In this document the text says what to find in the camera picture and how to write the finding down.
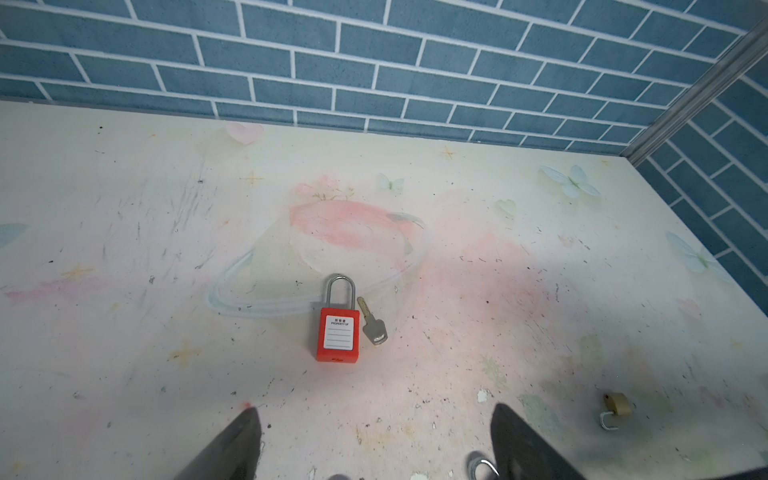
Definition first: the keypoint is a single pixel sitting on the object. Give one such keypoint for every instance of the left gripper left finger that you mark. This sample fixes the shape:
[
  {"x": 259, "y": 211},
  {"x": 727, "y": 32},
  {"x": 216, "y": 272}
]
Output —
[{"x": 233, "y": 454}]

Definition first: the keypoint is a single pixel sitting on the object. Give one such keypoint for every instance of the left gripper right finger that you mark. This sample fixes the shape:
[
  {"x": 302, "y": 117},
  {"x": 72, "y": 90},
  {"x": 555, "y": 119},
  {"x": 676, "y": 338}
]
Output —
[{"x": 521, "y": 453}]

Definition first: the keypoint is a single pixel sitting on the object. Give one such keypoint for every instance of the black padlock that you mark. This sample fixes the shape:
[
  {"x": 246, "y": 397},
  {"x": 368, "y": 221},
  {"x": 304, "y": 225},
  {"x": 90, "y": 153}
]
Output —
[{"x": 480, "y": 467}]

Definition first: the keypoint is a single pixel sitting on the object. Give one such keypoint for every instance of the small brass padlock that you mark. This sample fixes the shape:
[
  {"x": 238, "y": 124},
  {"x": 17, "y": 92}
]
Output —
[{"x": 617, "y": 405}]

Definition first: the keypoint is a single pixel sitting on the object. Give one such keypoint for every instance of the red padlock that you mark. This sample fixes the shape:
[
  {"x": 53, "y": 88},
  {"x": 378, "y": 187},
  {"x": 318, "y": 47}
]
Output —
[{"x": 339, "y": 328}]

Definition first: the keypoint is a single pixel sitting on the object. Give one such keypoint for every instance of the silver loose key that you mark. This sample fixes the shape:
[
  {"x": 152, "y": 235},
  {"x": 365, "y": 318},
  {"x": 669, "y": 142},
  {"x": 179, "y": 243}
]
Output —
[{"x": 374, "y": 328}]

